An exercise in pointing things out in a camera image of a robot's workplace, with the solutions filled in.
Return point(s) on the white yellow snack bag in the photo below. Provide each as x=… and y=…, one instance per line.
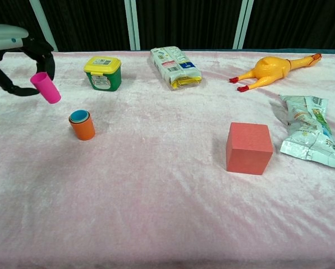
x=175, y=67

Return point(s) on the crumpled white green wrapper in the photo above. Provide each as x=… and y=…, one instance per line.
x=307, y=131

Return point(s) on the red foam cube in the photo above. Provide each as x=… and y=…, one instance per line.
x=248, y=148

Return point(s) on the yellow rubber chicken toy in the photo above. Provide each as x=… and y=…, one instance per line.
x=269, y=70

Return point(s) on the pink plastic cup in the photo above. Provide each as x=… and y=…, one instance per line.
x=48, y=89

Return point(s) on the white partition post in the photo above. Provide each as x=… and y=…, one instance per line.
x=243, y=25
x=132, y=25
x=41, y=19

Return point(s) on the pink velvet tablecloth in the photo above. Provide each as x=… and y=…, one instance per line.
x=156, y=210

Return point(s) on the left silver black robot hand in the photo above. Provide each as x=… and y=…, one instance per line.
x=4, y=36

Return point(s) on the light blue plastic cup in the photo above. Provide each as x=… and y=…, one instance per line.
x=78, y=115

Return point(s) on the orange plastic cup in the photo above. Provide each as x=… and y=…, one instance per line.
x=84, y=131

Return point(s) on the green tub with yellow lid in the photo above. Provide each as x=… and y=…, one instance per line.
x=102, y=75

